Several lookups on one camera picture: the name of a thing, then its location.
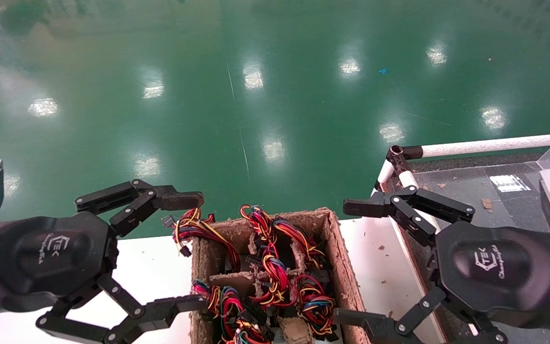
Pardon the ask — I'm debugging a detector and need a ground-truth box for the long white rack pipe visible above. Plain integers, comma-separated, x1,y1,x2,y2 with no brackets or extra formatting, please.
421,132,550,158

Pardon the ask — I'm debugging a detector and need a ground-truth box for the power supply with overhanging wires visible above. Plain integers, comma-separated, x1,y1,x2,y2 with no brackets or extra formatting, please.
162,208,242,273

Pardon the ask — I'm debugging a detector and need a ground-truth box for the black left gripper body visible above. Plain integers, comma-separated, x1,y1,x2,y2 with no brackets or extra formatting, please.
0,212,119,313

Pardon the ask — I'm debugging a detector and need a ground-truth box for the power supply with looped wires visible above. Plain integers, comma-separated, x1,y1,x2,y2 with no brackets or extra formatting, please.
293,275,338,341

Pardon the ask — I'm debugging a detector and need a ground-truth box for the black pipe joint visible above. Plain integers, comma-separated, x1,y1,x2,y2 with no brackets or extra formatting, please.
386,145,423,178

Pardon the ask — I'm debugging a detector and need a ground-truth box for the white rack leg pipe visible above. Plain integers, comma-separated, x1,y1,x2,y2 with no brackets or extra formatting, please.
374,160,395,194

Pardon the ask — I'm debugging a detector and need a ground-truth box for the power supply with coloured wires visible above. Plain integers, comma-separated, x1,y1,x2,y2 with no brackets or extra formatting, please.
191,279,275,344
273,217,327,270

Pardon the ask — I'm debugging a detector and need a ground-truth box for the pile of colourful cables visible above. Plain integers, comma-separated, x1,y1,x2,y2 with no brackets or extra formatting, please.
239,204,291,307

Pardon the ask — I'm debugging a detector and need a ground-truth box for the white label sticker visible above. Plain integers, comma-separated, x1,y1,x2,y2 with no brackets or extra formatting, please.
489,174,532,193

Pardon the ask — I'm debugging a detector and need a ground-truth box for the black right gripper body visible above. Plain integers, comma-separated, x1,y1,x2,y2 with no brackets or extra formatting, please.
435,221,550,314

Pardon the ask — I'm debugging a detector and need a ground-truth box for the brown cardboard divider box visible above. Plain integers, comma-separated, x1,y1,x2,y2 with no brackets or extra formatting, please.
189,207,371,344

